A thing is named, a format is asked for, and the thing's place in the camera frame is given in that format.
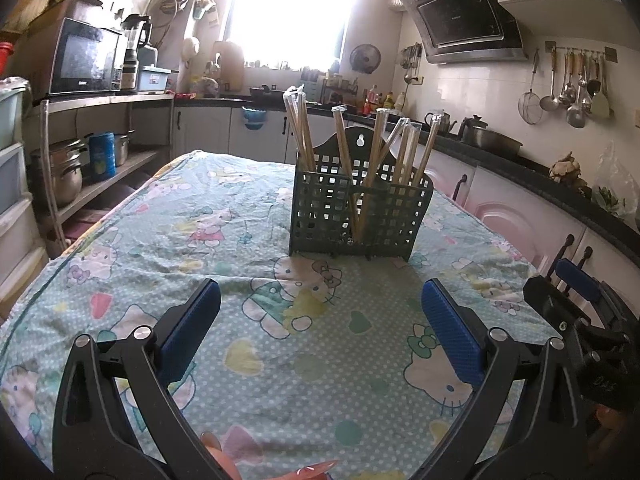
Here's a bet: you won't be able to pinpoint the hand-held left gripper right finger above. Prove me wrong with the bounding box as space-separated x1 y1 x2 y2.
417 278 586 480

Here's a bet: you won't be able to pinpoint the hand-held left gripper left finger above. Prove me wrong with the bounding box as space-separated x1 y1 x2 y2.
52 278 236 480

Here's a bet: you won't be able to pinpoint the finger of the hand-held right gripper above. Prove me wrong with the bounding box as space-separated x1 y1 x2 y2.
523 276 568 333
554 259 601 306

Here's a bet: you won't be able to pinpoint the green plastic chopstick basket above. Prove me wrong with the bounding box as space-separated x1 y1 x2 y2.
289 126 435 263

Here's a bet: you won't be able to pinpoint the group of chopsticks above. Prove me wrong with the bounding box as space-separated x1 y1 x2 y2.
282 85 443 246

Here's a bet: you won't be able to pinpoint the person's right hand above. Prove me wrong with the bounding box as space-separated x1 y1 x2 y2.
594 404 630 442

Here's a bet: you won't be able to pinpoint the cartoon printed tablecloth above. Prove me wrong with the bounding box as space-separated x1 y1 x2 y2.
0 149 566 480

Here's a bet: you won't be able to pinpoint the plastic bag with greens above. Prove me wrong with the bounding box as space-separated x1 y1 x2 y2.
592 140 629 218

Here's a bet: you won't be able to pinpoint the brown leafy bundle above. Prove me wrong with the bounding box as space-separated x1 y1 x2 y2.
548 151 588 191

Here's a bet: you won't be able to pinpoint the steel ladle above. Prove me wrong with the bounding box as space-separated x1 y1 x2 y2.
539 52 561 112
566 55 588 129

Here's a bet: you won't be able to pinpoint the dark lidded pot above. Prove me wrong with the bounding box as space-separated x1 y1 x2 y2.
457 115 488 143

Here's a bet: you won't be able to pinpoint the small steel pot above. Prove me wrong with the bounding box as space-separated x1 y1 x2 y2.
114 130 136 167

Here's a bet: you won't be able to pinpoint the blue canister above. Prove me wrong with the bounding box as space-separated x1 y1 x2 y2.
89 131 117 181

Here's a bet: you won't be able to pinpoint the stacked steel pots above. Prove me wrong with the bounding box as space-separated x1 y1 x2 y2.
30 139 86 206

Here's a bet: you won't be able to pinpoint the steel kettle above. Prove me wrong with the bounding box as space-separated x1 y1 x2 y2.
425 110 458 136

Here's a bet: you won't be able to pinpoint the blue hanging pouch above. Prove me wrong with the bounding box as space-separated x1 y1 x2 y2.
242 106 268 132

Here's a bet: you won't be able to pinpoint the plastic drawer unit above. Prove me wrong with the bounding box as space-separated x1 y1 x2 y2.
0 77 51 311

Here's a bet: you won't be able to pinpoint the metal shelf rack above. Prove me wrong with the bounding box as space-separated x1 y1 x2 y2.
30 92 176 261

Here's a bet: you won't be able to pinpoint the condiment bottles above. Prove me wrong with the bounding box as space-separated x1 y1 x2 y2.
362 85 408 116

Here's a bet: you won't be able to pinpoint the black frying pan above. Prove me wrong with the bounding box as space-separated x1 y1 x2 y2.
249 86 286 104

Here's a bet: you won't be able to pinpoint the blue plastic bin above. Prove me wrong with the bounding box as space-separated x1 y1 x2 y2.
136 65 180 93

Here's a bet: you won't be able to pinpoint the wooden cutting board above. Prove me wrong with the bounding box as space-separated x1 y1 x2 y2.
212 40 246 93

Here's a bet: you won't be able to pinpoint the countertop spice rack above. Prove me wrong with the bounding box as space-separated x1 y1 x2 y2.
322 74 358 106

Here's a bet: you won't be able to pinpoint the white hanging scoop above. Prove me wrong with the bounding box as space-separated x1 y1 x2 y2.
181 36 201 68

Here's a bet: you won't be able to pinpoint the hanging kitchen tools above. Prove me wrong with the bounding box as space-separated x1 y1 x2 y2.
400 42 423 83

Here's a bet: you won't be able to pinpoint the black blender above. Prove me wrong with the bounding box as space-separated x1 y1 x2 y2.
120 13 153 92

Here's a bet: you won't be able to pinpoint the black microwave oven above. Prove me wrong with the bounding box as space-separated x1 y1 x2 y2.
49 17 126 96

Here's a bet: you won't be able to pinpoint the black range hood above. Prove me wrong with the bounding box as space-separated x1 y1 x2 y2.
397 0 530 65

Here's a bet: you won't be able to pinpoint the kitchen window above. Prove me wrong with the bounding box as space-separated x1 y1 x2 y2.
222 0 361 68

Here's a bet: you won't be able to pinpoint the utensil hanging rail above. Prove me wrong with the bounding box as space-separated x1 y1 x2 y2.
545 41 618 61

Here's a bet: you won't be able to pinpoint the small wall fan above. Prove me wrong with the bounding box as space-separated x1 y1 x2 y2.
349 43 383 73

